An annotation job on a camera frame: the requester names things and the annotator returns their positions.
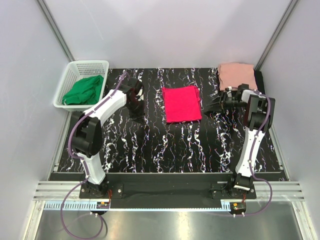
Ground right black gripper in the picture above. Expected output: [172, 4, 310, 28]
[205, 91, 246, 114]

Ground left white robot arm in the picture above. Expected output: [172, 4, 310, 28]
[68, 77, 145, 198]

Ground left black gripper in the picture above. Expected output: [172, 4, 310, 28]
[126, 98, 146, 126]

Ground black marble table mat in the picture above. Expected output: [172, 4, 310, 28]
[51, 67, 288, 174]

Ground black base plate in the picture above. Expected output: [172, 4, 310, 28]
[79, 173, 242, 210]

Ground folded pink t-shirt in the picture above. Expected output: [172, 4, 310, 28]
[217, 62, 258, 91]

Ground folded black t-shirt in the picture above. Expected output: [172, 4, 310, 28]
[254, 70, 266, 95]

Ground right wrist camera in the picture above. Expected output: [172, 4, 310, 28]
[225, 86, 233, 98]

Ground red t-shirt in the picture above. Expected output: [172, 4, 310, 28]
[162, 85, 202, 123]

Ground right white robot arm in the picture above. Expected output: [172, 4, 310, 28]
[204, 83, 276, 199]

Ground green t-shirt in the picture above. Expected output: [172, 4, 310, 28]
[62, 75, 104, 106]

